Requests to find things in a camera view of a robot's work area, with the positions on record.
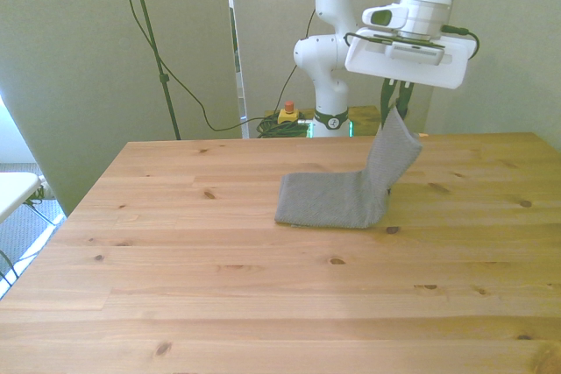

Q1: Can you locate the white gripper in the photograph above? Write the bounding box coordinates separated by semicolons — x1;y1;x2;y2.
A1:
344;27;475;125

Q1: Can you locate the grey towel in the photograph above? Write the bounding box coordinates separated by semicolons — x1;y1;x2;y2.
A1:
274;105;424;230

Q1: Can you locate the yellow emergency stop button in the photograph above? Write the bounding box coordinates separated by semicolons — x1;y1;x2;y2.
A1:
277;101;302;125

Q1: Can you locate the white vertical trim strip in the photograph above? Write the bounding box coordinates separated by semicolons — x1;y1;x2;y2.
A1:
223;0;252;139

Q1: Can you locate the white side table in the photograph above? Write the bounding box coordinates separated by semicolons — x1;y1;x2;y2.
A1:
0;171;58;227

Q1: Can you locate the coiled dark cable bundle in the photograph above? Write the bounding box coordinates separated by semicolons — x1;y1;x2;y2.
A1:
255;113;313;139

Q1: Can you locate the thin dark camera cable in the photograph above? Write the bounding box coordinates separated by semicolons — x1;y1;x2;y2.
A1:
109;0;316;132

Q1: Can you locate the dark camera stand pole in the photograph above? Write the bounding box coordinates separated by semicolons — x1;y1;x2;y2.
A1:
124;0;182;141

